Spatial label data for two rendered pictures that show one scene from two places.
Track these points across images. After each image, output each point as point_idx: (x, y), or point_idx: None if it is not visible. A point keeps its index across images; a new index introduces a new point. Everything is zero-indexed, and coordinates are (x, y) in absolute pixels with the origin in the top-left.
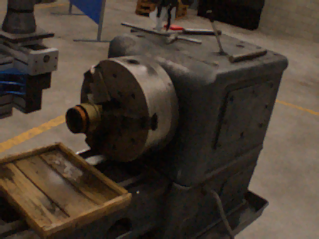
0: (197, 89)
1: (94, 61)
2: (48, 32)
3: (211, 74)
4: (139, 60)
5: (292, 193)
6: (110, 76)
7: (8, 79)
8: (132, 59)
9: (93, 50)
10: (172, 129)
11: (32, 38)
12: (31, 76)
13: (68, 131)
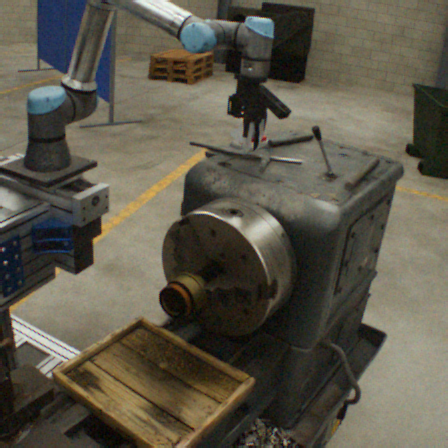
0: (318, 238)
1: (112, 153)
2: (88, 161)
3: (335, 216)
4: (240, 209)
5: (391, 299)
6: (206, 234)
7: (46, 234)
8: (231, 208)
9: (107, 137)
10: (291, 288)
11: (71, 175)
12: (78, 226)
13: (101, 257)
